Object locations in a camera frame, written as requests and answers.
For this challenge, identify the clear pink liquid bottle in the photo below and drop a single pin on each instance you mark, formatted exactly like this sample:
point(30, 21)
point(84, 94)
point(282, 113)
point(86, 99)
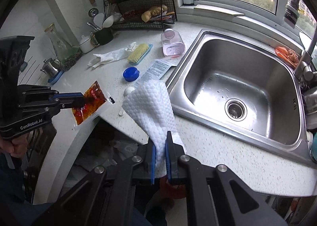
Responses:
point(172, 43)

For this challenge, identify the chrome kitchen faucet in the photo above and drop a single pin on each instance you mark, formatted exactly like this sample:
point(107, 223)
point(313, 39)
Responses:
point(303, 69)

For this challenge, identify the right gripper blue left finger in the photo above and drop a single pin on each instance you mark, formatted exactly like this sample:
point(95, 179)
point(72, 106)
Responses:
point(150, 160)

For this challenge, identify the white paper towel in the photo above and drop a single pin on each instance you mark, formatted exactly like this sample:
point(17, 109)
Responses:
point(150, 107)

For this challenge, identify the white plastic spoon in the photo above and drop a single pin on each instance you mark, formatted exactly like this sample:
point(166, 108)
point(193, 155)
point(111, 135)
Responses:
point(127, 91)

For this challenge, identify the ginger root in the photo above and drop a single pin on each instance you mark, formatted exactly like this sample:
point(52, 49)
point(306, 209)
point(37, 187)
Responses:
point(153, 11)

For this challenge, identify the stainless steel pot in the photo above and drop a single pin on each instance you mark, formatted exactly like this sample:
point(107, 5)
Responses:
point(310, 106)

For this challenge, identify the black wire rack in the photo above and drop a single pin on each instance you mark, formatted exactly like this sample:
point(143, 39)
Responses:
point(128, 13)

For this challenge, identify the orange sauce packet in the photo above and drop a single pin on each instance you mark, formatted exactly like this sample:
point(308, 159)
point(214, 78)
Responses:
point(93, 99)

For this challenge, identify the paper instruction leaflet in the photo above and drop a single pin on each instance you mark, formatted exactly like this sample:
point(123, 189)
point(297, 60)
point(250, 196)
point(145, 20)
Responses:
point(156, 71)

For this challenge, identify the black utensil mug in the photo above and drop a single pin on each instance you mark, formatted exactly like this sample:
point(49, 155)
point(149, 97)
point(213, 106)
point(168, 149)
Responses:
point(101, 37)

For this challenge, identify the yellow scrub brush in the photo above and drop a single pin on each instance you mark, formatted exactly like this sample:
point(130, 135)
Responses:
point(139, 53)

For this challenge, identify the blue bottle cap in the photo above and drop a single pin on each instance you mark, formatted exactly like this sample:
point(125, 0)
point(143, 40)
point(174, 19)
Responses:
point(131, 74)

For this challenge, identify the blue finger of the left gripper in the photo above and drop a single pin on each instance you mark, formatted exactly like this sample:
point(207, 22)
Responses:
point(71, 104)
point(68, 96)

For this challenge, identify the orange sink cloth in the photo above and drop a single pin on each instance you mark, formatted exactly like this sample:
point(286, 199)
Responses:
point(288, 55)

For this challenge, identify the white disposable glove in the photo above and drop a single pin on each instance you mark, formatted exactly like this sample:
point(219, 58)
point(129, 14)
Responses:
point(112, 56)

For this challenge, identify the glass carafe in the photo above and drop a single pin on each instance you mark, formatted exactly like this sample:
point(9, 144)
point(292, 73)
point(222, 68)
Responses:
point(63, 50)

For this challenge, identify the small steel teapot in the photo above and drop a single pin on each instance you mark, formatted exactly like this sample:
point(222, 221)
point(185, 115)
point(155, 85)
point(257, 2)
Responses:
point(51, 67)

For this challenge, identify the person left hand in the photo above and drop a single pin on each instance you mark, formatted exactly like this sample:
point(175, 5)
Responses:
point(16, 148)

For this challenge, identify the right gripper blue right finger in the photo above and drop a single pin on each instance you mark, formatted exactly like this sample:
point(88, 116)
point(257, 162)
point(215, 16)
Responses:
point(172, 152)

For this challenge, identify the stainless steel sink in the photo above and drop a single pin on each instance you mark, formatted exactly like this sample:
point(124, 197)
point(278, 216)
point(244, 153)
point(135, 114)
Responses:
point(238, 86)

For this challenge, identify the red plastic trash bucket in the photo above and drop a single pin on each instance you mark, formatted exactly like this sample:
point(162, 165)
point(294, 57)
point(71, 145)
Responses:
point(167, 190)

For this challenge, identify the white small teapot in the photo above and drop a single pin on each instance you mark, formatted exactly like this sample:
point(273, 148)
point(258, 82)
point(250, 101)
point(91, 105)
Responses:
point(85, 44)

